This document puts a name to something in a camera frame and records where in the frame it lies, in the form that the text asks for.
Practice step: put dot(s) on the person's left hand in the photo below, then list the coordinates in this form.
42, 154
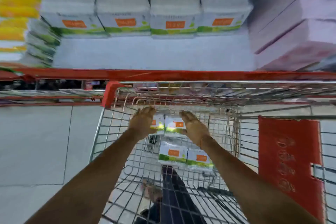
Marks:
139, 126

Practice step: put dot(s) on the person's right hand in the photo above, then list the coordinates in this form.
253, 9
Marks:
194, 130

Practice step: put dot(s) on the person's left fingers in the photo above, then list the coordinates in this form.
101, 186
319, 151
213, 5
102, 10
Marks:
147, 112

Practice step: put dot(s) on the person's right fingers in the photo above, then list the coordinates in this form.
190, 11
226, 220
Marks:
187, 117

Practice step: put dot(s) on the white pouch with orange label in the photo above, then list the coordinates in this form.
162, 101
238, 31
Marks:
200, 158
173, 126
172, 153
158, 124

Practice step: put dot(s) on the person's right forearm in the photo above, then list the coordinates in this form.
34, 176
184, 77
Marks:
252, 184

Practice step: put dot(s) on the person's left forearm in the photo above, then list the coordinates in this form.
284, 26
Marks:
97, 176

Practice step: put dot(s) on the red plastic cart corner bumper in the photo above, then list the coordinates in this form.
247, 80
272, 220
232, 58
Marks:
110, 94

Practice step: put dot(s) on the person's foot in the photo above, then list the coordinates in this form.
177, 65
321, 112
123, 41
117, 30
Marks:
152, 191

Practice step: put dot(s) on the person's leg in dark trousers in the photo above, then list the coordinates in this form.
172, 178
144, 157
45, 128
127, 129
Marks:
174, 200

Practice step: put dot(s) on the row of goods under shelf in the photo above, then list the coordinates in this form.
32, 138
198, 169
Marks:
52, 88

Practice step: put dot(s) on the stack of white green packets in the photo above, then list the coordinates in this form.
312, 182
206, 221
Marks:
147, 6

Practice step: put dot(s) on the red cart seat flap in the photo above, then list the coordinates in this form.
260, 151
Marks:
286, 158

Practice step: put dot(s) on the pile of white green packets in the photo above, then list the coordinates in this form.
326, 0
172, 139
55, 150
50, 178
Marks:
42, 42

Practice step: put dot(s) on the stack of pale pink packs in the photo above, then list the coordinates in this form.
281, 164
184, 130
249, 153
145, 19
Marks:
296, 29

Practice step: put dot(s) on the stack of yellow packets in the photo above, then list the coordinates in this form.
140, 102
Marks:
18, 3

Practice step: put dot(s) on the red shelf edge rail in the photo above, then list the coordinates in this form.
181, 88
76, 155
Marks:
168, 74

